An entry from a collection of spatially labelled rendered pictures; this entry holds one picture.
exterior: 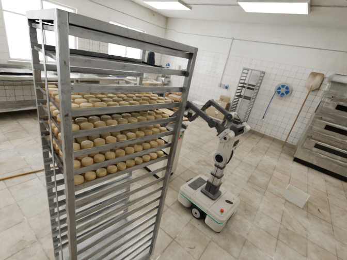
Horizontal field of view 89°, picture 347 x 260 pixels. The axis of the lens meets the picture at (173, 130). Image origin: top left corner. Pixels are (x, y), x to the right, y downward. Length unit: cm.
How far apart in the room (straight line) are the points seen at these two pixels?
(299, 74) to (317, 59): 46
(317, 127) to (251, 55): 264
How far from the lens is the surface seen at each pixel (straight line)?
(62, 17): 67
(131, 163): 106
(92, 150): 85
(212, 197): 234
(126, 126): 87
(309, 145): 496
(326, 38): 590
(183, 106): 104
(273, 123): 595
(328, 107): 481
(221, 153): 203
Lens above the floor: 176
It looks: 22 degrees down
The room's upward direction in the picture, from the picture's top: 11 degrees clockwise
